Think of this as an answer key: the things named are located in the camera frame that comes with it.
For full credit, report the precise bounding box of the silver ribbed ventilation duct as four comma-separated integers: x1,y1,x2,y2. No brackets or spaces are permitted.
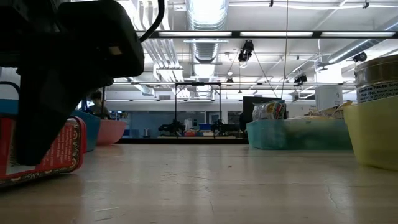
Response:
186,0,229,99

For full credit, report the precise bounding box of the thin hanging cable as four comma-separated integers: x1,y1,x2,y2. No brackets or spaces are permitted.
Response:
280,0,289,100

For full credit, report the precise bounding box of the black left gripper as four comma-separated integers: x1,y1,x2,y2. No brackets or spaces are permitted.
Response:
0,0,115,167

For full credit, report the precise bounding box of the light green plastic tray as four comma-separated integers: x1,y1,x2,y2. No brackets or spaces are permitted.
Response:
246,119,354,151

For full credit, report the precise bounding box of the smooth silver round duct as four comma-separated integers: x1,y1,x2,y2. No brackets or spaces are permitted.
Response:
326,18,398,63

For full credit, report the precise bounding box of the pink bowl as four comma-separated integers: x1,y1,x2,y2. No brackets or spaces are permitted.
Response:
96,119,127,146

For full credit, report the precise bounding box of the patterned tin with red lid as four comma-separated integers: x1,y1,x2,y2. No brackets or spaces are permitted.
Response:
0,114,88,188

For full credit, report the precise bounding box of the black monitor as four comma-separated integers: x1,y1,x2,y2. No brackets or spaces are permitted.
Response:
243,96,287,123

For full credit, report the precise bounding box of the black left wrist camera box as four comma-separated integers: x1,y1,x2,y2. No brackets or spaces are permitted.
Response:
55,0,146,79

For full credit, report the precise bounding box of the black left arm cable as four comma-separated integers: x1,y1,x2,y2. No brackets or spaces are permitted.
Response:
139,0,165,44

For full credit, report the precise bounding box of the round metal spice tin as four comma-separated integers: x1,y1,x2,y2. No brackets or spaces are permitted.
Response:
353,54,398,105

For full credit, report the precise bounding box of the yellow plastic tray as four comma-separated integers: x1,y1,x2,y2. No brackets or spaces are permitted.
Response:
343,95,398,172

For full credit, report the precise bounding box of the black background rig frame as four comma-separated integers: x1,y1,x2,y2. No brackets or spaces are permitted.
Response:
101,81,222,138

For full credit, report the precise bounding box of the white pillar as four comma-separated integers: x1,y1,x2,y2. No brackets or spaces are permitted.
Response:
315,85,345,111

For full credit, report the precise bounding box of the person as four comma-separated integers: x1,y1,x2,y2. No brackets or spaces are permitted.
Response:
86,90,111,121

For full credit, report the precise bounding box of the black beam with light strips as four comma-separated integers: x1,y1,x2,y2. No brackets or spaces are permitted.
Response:
136,30,398,39

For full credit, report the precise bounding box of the dark teal plastic tray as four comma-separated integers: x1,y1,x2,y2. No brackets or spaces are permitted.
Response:
0,98,102,153

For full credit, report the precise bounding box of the black table frame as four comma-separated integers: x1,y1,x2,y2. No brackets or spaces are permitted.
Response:
118,136,249,145

